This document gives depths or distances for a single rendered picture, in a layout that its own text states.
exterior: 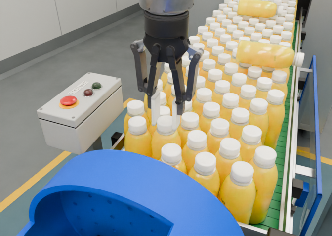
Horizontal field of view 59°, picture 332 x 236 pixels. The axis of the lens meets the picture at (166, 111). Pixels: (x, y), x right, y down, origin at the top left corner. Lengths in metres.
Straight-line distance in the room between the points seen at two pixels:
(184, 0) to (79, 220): 0.37
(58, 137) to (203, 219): 0.46
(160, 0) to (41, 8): 3.38
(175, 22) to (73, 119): 0.30
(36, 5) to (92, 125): 3.14
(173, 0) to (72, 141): 0.38
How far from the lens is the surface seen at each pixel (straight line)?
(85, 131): 0.68
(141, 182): 0.31
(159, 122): 0.61
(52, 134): 0.71
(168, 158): 0.56
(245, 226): 0.60
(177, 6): 0.47
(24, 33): 3.70
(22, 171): 2.25
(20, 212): 2.01
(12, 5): 3.59
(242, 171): 0.55
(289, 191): 0.68
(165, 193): 0.31
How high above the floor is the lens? 1.46
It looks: 34 degrees down
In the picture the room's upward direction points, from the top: straight up
